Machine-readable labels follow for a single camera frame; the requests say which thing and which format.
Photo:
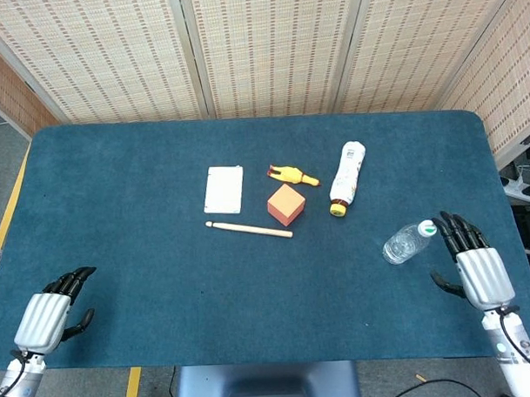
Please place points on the transparent water bottle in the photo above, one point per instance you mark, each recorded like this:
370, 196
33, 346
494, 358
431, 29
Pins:
406, 244

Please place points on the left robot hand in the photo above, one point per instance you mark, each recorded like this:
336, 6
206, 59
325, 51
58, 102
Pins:
47, 315

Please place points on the white flat square plate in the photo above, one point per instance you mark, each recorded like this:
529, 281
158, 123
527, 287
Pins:
224, 190

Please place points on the orange cube block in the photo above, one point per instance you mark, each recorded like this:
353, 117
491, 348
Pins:
285, 204

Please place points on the wooden drumstick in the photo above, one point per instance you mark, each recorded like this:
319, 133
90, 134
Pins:
248, 229

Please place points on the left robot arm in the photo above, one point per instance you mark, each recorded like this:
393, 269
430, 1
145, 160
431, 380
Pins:
16, 381

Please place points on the white bottle yellow cap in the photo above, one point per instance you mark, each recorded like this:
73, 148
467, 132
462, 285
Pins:
348, 176

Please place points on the woven folding screen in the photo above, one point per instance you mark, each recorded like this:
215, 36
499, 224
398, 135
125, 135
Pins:
260, 50

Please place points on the yellow rubber chicken toy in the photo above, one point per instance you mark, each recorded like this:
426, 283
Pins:
290, 173

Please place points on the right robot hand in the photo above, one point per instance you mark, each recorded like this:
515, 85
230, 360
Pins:
478, 269

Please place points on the blue table cloth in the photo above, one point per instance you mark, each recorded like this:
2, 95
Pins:
250, 277

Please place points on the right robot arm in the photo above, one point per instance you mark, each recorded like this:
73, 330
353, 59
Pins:
512, 351

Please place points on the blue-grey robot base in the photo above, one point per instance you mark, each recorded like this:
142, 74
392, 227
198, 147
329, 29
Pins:
265, 385

